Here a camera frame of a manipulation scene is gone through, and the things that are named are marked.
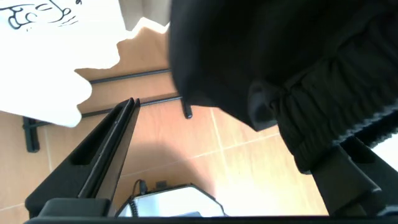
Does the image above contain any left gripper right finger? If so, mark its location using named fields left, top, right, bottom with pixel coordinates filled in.
left=310, top=136, right=398, bottom=215

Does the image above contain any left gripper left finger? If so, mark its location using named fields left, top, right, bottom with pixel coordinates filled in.
left=24, top=98, right=141, bottom=218

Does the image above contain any white printed t-shirt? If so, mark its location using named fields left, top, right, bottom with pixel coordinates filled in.
left=0, top=0, right=137, bottom=128

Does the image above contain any black garment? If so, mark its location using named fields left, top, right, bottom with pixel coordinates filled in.
left=167, top=0, right=398, bottom=175

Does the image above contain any black clothes rack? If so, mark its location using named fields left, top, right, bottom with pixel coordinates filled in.
left=22, top=68, right=193, bottom=153

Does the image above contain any beige curtain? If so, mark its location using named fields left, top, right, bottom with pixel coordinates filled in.
left=119, top=0, right=171, bottom=32

